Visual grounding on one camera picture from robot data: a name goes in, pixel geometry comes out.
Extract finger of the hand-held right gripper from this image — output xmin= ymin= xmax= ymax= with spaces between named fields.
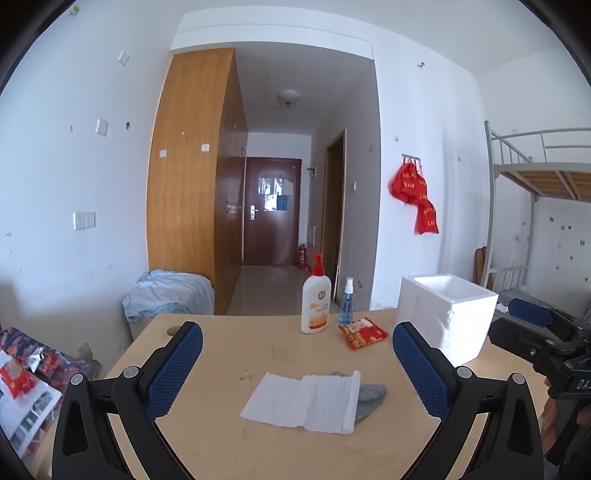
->
xmin=488 ymin=318 xmax=579 ymax=366
xmin=507 ymin=298 xmax=591 ymax=334

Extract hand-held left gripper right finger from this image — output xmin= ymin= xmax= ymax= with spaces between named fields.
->
xmin=392 ymin=320 xmax=546 ymax=480

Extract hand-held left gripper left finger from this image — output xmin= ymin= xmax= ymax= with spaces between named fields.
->
xmin=52 ymin=320 xmax=205 ymax=480

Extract white styrofoam box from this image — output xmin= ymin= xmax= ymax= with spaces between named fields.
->
xmin=396 ymin=274 xmax=499 ymax=367

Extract grey sock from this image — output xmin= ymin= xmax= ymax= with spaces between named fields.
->
xmin=353 ymin=383 xmax=387 ymax=423

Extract wooden board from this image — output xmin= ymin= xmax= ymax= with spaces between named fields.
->
xmin=473 ymin=247 xmax=492 ymax=289

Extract red snack packet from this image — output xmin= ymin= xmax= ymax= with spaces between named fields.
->
xmin=338 ymin=317 xmax=389 ymax=350

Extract light blue cloth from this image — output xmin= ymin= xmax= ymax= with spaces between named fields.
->
xmin=122 ymin=270 xmax=215 ymax=324

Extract blue spray bottle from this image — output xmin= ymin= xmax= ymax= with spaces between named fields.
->
xmin=338 ymin=277 xmax=355 ymax=325

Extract white lotion pump bottle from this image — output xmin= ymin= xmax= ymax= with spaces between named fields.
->
xmin=301 ymin=253 xmax=332 ymax=335

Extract white folded cloth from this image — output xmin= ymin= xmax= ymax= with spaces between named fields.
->
xmin=240 ymin=369 xmax=362 ymax=435

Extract grey metal bunk bed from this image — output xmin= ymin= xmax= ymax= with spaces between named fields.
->
xmin=480 ymin=121 xmax=591 ymax=296

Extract red gift bag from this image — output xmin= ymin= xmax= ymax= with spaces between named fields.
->
xmin=412 ymin=168 xmax=428 ymax=204
xmin=414 ymin=199 xmax=439 ymax=235
xmin=389 ymin=162 xmax=419 ymax=204

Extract printed paper flyer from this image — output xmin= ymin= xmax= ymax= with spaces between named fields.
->
xmin=0 ymin=385 xmax=63 ymax=457

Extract dark brown door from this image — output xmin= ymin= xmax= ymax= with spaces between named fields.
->
xmin=244 ymin=157 xmax=302 ymax=267

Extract wooden wardrobe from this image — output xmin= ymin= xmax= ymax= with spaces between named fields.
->
xmin=147 ymin=47 xmax=247 ymax=315

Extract papers on door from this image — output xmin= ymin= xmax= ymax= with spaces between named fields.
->
xmin=259 ymin=178 xmax=294 ymax=212

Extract brown side door frame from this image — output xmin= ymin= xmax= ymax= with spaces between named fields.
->
xmin=322 ymin=129 xmax=347 ymax=296

